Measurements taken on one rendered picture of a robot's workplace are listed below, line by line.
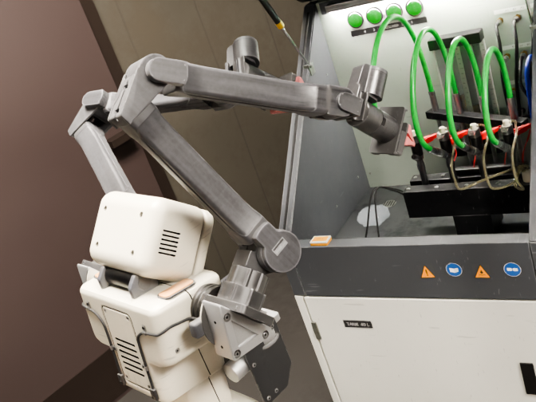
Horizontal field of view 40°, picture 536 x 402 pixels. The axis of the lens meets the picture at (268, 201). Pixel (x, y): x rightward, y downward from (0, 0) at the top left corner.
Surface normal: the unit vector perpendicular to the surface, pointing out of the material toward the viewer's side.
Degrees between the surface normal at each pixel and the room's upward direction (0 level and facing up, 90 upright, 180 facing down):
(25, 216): 90
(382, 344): 90
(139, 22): 90
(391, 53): 90
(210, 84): 80
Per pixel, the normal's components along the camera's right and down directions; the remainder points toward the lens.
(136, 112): 0.48, -0.03
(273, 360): 0.69, 0.08
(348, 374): -0.44, 0.51
